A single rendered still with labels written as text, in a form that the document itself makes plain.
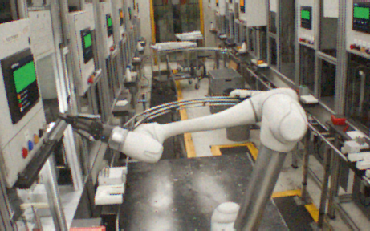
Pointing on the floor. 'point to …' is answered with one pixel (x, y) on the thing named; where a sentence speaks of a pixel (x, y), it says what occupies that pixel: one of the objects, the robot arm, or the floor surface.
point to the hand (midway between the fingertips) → (66, 117)
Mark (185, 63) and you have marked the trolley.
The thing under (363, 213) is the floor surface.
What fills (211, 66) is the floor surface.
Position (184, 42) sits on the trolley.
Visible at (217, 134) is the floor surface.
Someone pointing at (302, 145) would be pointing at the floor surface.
